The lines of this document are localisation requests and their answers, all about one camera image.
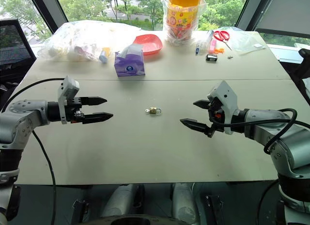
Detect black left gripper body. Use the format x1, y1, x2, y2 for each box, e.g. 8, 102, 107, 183
65, 96, 85, 124

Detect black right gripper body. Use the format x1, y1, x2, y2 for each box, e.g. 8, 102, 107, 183
207, 98, 226, 133

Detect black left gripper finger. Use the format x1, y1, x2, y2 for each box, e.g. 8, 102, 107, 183
82, 112, 114, 125
80, 96, 108, 107

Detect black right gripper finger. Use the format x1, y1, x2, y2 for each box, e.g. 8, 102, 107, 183
179, 118, 216, 139
192, 99, 212, 111

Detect blue tube with yellow cap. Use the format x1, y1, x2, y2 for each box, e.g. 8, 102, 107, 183
98, 47, 113, 64

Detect purple tissue box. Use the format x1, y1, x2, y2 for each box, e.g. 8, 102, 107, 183
114, 44, 147, 78

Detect large clear bag of items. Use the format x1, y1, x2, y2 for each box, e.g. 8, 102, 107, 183
37, 19, 141, 64

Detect clear packet with syringe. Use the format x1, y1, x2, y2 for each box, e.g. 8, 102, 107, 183
195, 30, 215, 55

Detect clear empty plastic bag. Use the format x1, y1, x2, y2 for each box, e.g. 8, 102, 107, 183
217, 26, 267, 57

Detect silver robot leg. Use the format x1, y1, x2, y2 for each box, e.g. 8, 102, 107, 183
171, 182, 202, 225
101, 183, 144, 219

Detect red plastic dish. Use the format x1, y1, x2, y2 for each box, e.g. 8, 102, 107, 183
133, 33, 163, 56

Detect yellow-lidded jar in plastic bag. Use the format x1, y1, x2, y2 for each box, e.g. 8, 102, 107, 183
160, 0, 207, 47

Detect black mesh office chair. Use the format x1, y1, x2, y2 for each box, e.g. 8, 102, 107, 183
0, 18, 37, 106

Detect black chair armrest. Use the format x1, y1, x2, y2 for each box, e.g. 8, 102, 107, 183
289, 48, 310, 106

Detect dark rounded robot torso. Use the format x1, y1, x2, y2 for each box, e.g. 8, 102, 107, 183
81, 213, 185, 225

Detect grey window roller blind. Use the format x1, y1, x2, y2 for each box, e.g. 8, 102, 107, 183
235, 0, 310, 39

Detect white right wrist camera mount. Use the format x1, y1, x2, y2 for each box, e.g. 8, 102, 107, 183
206, 80, 239, 135

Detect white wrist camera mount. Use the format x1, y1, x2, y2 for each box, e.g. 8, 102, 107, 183
206, 80, 239, 135
57, 76, 80, 125

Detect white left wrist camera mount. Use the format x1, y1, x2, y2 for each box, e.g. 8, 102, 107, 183
57, 76, 80, 125

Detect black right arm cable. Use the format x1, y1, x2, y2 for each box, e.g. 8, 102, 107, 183
210, 108, 310, 155

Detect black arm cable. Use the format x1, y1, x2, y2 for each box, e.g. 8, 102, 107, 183
0, 78, 66, 225
210, 108, 310, 155

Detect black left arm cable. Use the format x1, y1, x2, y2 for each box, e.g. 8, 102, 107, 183
0, 78, 66, 225

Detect red-handled scissors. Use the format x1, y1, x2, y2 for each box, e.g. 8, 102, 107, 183
213, 29, 233, 51

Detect black metal bracket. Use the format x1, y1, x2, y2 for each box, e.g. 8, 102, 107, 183
204, 194, 225, 225
72, 199, 90, 224

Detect thin black cable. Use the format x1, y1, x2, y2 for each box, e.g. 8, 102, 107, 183
256, 179, 279, 225

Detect black window frame pillar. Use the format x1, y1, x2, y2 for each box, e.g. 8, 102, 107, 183
26, 0, 71, 37

